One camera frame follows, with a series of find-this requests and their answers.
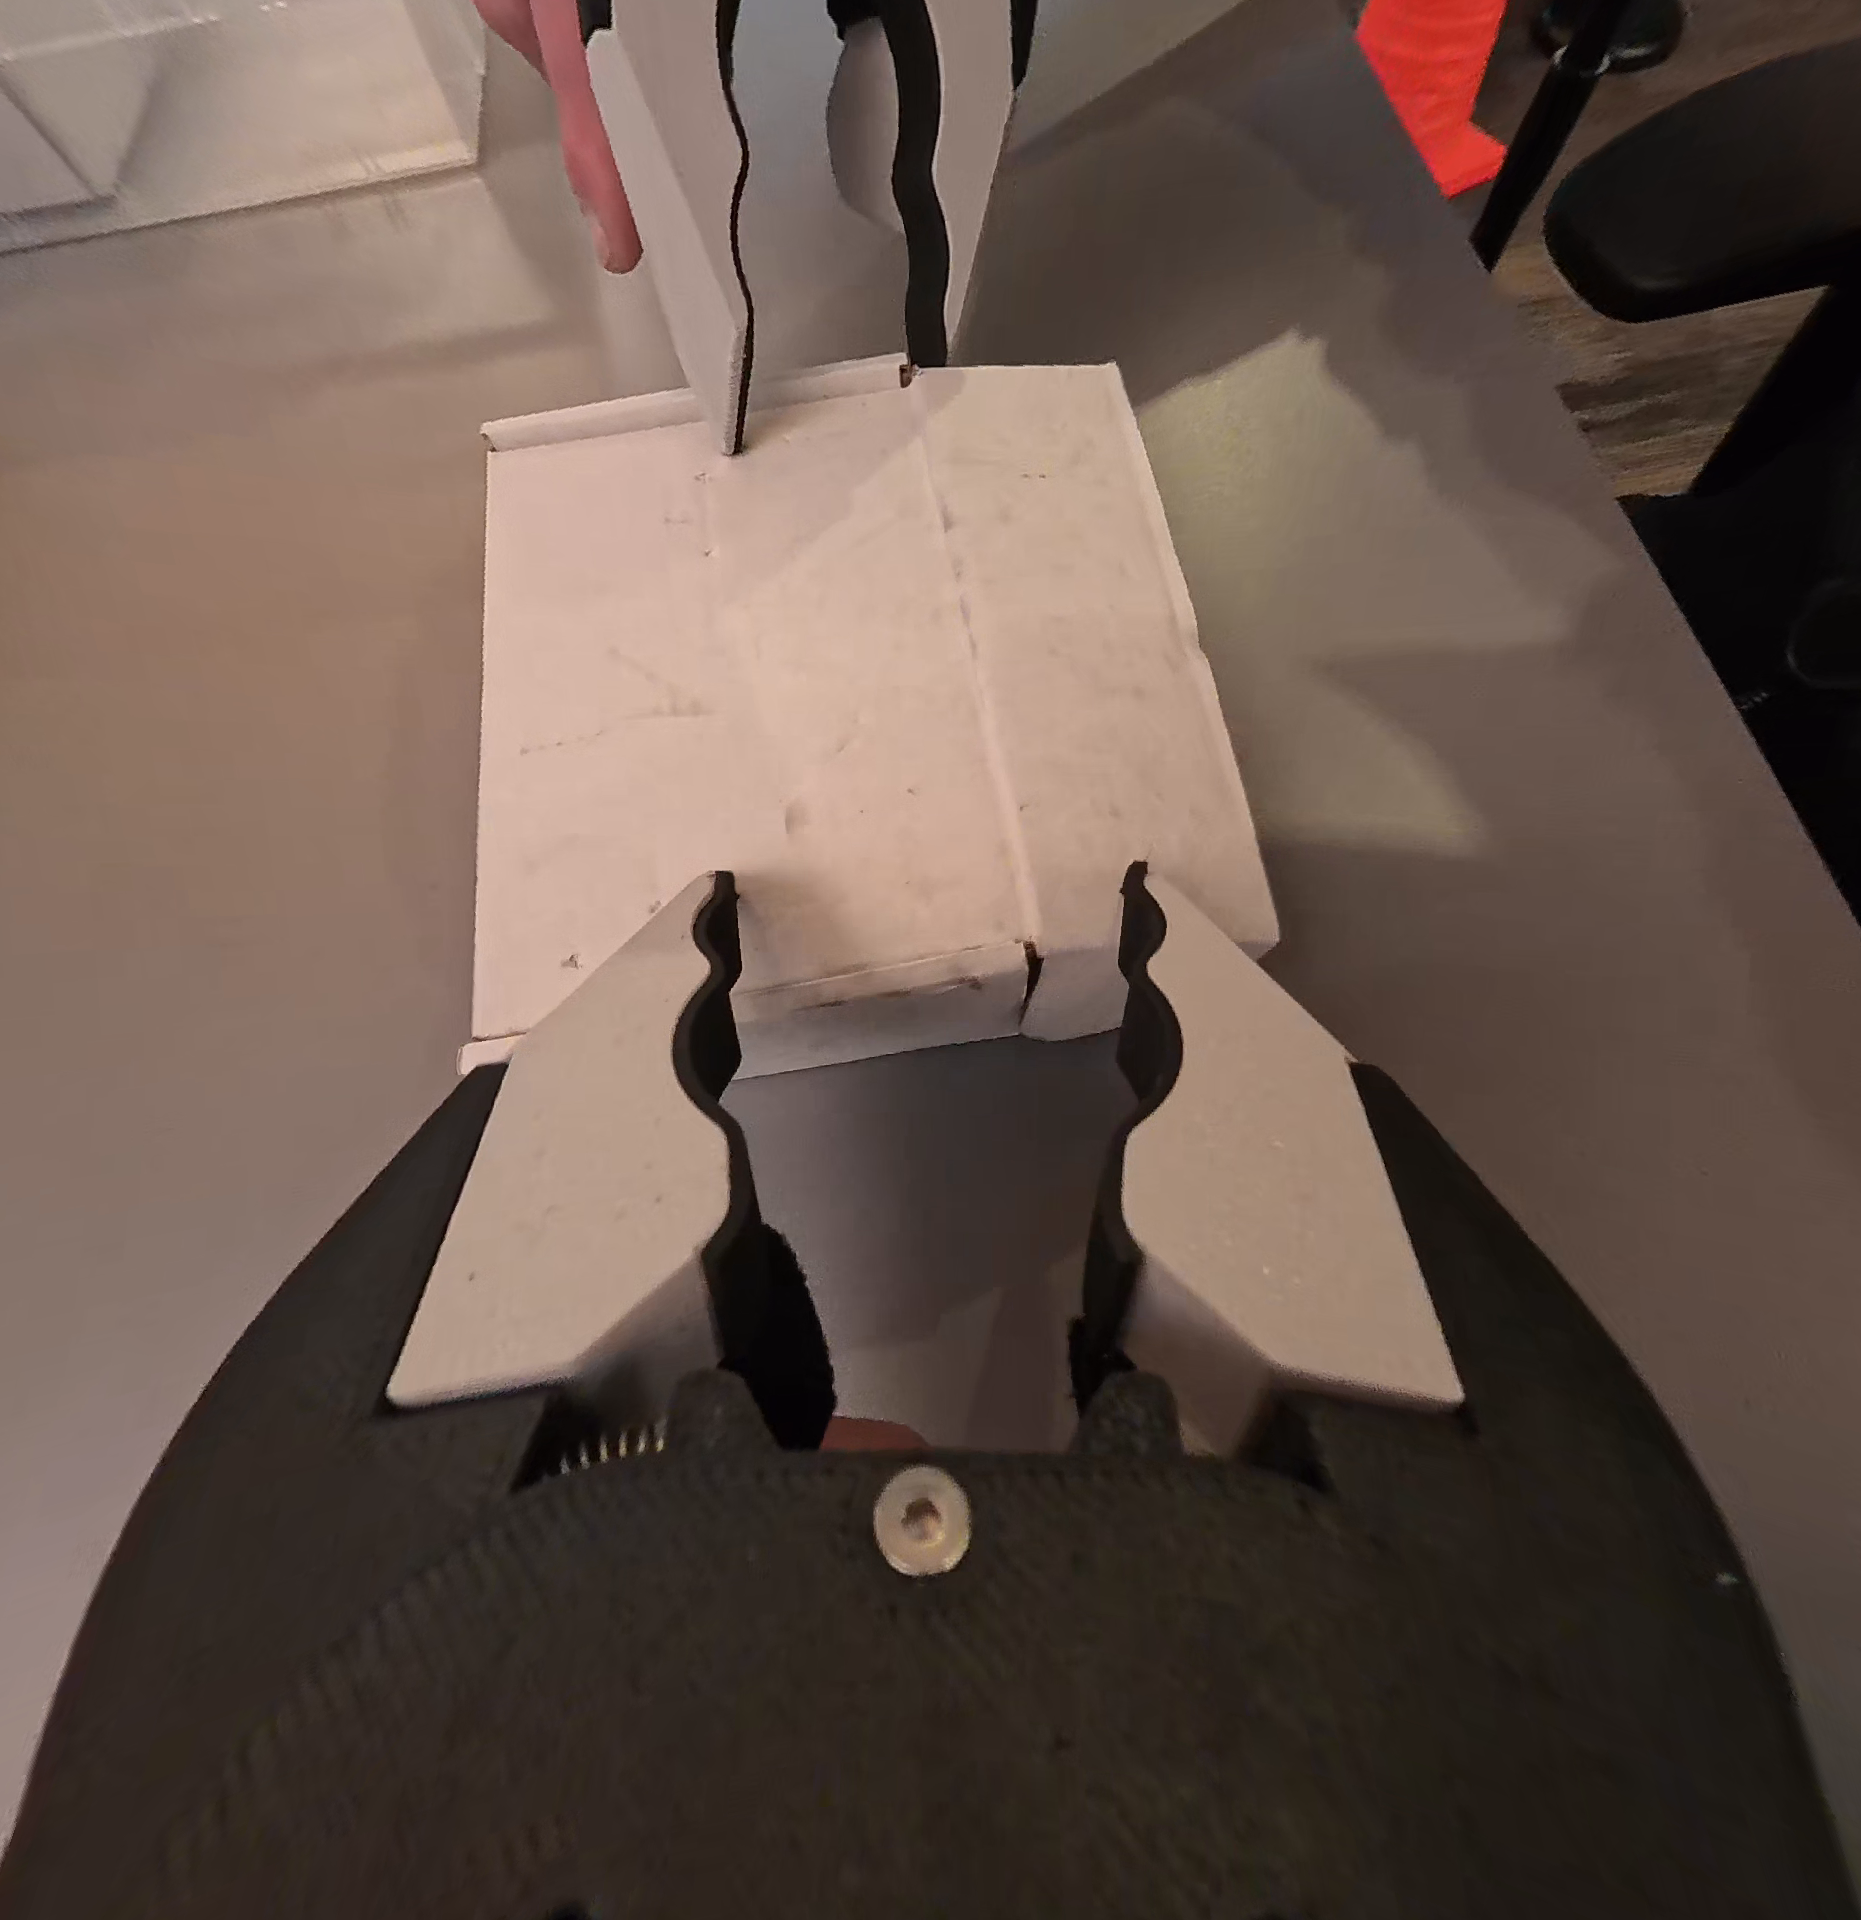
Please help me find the black office chair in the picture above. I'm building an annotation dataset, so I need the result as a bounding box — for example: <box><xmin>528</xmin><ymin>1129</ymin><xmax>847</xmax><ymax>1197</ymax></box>
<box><xmin>1546</xmin><ymin>32</ymin><xmax>1861</xmax><ymax>963</ymax></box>

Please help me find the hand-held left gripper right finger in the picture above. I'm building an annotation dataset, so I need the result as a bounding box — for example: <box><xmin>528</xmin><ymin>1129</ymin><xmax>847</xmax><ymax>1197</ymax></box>
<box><xmin>1071</xmin><ymin>858</ymin><xmax>1472</xmax><ymax>1459</ymax></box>

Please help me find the clear plastic storage bin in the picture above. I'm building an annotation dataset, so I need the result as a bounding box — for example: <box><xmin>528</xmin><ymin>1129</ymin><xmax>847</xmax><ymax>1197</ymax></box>
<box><xmin>0</xmin><ymin>0</ymin><xmax>489</xmax><ymax>262</ymax></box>

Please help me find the white cardboard box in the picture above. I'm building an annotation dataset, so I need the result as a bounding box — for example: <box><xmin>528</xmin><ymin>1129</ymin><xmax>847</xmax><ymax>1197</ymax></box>
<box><xmin>458</xmin><ymin>357</ymin><xmax>1282</xmax><ymax>1081</ymax></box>

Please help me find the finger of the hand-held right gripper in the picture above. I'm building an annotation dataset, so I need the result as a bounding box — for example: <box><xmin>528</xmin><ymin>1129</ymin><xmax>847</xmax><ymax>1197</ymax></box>
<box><xmin>590</xmin><ymin>0</ymin><xmax>759</xmax><ymax>456</ymax></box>
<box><xmin>829</xmin><ymin>0</ymin><xmax>1040</xmax><ymax>371</ymax></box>

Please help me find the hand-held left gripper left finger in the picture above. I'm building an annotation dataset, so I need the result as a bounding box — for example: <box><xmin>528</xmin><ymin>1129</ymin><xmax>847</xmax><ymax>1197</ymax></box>
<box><xmin>385</xmin><ymin>869</ymin><xmax>764</xmax><ymax>1412</ymax></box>

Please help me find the orange cone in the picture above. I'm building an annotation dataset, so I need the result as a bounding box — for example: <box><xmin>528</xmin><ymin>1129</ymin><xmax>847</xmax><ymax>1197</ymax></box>
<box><xmin>1352</xmin><ymin>0</ymin><xmax>1512</xmax><ymax>200</ymax></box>

